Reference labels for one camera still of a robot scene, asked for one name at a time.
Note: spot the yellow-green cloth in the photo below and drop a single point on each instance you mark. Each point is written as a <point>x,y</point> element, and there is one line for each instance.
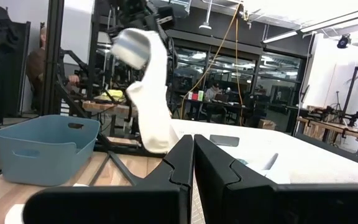
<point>113,95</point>

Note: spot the cardboard box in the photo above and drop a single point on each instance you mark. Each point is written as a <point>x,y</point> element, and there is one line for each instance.
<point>266,124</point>

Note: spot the black tripod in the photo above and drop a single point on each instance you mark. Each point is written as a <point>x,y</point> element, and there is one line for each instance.
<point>337,102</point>

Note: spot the white perforated laundry basket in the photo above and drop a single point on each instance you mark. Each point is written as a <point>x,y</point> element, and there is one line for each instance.
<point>306,152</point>

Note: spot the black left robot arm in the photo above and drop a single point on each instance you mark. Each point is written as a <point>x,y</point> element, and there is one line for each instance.
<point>129,12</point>

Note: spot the black wall-mounted camera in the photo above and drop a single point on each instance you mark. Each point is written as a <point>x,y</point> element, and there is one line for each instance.
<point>343,41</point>

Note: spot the seated person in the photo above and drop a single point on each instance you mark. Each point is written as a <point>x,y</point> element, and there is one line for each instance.
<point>213,92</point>

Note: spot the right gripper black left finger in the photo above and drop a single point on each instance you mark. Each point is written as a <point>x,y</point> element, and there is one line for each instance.
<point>154,199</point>

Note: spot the wooden workbench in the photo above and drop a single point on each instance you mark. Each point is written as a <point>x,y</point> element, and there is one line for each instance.
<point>328,126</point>

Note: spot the blue-grey plastic bin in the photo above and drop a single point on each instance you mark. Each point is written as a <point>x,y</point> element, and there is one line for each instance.
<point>45,152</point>

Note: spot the red can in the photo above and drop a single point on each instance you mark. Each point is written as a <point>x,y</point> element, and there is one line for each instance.
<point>194,96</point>

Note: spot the dark office desk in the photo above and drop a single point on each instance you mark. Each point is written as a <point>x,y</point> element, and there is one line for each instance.
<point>222,107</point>

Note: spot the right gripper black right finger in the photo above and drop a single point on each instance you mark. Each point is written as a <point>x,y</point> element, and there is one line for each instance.
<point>244,202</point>

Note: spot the wooden background table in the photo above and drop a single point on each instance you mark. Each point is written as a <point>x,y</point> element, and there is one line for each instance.
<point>104,107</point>

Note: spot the black vertical frame post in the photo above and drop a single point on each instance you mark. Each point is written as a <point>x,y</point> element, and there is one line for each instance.
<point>52,56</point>

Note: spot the long ceiling light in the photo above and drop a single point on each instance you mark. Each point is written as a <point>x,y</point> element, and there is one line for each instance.
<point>322,25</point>

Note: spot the black diagonal frame strut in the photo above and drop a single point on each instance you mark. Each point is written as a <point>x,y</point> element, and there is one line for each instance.
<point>79,118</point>

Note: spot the black robot arm on workbench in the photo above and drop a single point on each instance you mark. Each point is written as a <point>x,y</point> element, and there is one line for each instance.
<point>353,117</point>

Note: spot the green can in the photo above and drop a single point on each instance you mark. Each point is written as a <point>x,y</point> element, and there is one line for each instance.
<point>200,95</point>

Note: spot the white pendant lamp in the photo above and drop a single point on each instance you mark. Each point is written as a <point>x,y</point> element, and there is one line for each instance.
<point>205,26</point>

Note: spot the white sock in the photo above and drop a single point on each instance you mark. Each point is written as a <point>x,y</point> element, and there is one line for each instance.
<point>151,109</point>

